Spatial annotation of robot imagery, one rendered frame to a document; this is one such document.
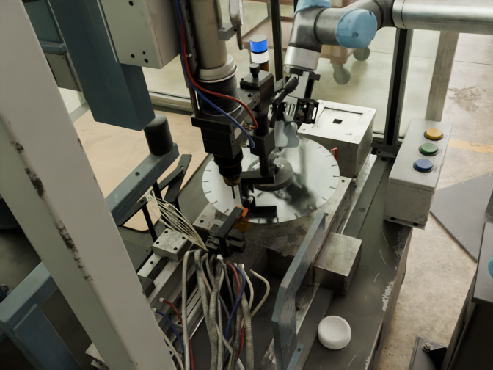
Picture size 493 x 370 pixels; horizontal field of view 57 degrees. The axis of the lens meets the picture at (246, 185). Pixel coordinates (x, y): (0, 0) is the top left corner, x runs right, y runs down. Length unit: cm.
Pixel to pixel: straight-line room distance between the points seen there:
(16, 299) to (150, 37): 49
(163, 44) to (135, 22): 5
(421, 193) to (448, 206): 124
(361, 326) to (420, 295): 102
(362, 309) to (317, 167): 34
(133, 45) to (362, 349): 74
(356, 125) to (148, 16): 81
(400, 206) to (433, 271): 96
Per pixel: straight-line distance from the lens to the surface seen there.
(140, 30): 72
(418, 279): 213
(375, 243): 123
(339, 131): 133
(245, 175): 101
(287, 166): 111
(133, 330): 35
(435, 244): 228
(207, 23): 73
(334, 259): 109
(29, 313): 89
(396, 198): 123
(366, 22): 99
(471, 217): 241
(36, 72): 23
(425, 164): 122
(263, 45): 125
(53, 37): 97
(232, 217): 97
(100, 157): 165
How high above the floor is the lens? 166
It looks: 41 degrees down
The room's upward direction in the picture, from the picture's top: 8 degrees counter-clockwise
